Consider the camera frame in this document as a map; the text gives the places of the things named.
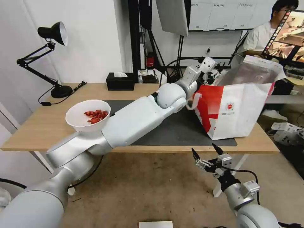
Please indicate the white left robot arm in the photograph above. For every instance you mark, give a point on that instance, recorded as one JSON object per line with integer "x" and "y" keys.
{"x": 142, "y": 114}

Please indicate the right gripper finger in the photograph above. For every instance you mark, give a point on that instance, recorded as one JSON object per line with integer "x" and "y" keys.
{"x": 218, "y": 150}
{"x": 202, "y": 164}

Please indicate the black desk mat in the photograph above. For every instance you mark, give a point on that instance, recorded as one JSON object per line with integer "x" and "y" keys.
{"x": 180, "y": 128}

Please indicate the white printed carton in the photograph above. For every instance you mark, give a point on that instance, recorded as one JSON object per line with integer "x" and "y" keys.
{"x": 288, "y": 133}

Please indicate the black light stand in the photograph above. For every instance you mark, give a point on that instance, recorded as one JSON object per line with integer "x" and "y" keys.
{"x": 159, "y": 54}

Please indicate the white robot front shell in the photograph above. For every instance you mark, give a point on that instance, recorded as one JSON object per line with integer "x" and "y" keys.
{"x": 155, "y": 225}

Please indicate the computer monitor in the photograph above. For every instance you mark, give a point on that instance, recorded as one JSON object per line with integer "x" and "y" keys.
{"x": 285, "y": 35}

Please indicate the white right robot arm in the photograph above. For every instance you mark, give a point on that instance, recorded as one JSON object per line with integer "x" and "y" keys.
{"x": 240, "y": 200}

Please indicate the grey softbox light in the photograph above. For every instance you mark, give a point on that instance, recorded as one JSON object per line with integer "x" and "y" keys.
{"x": 172, "y": 16}

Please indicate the black tissue box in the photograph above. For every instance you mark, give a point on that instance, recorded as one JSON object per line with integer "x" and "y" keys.
{"x": 120, "y": 83}

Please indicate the red and black device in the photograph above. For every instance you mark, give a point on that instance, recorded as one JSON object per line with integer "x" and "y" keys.
{"x": 150, "y": 62}

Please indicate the black desk lamp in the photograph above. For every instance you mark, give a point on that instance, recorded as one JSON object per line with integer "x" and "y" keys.
{"x": 60, "y": 90}

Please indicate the black metal frame post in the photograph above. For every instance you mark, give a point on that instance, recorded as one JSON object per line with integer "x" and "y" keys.
{"x": 135, "y": 35}

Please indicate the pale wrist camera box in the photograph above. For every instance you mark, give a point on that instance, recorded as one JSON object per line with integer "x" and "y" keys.
{"x": 225, "y": 160}

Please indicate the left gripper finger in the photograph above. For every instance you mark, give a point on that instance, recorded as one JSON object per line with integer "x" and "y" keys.
{"x": 215, "y": 74}

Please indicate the whiteboard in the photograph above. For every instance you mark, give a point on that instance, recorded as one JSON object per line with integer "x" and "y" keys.
{"x": 223, "y": 14}

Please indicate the red and white takeout bag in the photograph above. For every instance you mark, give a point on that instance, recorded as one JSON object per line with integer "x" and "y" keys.
{"x": 237, "y": 111}

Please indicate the person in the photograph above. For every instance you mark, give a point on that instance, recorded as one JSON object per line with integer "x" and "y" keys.
{"x": 257, "y": 38}

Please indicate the white paper bowl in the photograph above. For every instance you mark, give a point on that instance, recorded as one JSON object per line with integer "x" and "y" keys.
{"x": 82, "y": 123}

